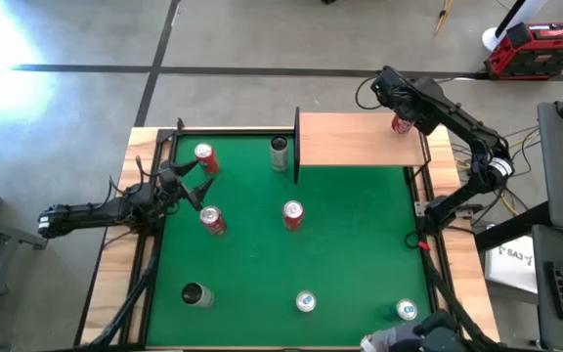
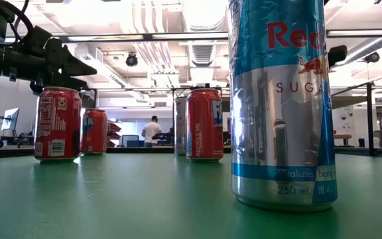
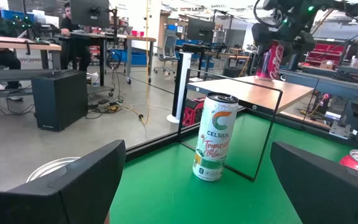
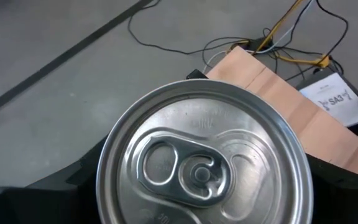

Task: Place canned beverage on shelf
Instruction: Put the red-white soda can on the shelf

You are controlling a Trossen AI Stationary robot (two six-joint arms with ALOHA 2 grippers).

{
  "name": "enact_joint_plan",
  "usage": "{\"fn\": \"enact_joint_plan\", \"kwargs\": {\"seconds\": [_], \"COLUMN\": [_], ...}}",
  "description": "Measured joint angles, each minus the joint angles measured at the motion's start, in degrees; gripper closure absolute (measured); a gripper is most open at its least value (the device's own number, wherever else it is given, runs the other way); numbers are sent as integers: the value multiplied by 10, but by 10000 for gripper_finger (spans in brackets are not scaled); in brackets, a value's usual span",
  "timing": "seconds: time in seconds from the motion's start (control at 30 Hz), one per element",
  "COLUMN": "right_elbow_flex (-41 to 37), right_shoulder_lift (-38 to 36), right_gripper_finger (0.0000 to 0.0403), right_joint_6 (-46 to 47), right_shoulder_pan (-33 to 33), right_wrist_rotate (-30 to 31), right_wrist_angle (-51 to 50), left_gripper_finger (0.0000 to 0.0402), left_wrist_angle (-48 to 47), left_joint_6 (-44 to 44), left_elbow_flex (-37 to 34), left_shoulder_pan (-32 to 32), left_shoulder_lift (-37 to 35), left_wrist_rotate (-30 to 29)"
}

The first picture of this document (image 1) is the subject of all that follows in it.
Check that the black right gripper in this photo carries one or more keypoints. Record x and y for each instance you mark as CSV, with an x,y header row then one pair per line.
x,y
416,105

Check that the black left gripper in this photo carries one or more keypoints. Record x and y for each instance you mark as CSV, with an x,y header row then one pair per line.
x,y
171,195

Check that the red Coca-Cola can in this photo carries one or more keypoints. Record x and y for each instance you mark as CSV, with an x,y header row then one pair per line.
x,y
214,222
208,161
293,217
401,126

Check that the white Celsius can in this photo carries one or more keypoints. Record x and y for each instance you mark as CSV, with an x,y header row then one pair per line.
x,y
201,295
279,156

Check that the blue silver Red Bull can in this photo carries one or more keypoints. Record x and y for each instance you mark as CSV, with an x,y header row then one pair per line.
x,y
306,301
407,309

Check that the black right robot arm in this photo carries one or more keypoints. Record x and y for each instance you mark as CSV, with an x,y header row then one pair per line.
x,y
462,119

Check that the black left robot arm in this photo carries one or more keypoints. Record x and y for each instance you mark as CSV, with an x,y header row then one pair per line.
x,y
86,212

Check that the white black tower fan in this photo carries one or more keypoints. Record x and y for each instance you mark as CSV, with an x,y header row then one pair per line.
x,y
494,39

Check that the red black toolbox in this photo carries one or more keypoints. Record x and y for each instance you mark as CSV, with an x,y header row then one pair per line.
x,y
540,54

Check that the white SA3 sheet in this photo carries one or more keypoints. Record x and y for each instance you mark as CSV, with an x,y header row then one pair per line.
x,y
511,264

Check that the grey metal desk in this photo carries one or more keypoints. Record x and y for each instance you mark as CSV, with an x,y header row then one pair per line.
x,y
8,233

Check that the black aluminium table frame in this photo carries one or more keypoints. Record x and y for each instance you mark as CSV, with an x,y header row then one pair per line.
x,y
164,134

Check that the wooden shelf with black frame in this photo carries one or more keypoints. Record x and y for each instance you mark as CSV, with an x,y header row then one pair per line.
x,y
359,139

